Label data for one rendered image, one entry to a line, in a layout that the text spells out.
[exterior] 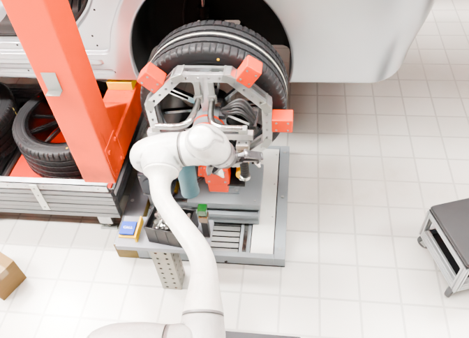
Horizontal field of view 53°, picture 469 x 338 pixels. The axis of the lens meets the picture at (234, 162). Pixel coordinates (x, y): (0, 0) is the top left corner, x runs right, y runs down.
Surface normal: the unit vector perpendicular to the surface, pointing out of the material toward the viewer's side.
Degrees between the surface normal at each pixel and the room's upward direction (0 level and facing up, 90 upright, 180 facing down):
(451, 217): 0
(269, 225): 0
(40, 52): 90
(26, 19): 90
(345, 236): 0
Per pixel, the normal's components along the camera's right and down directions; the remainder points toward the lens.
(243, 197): -0.07, -0.68
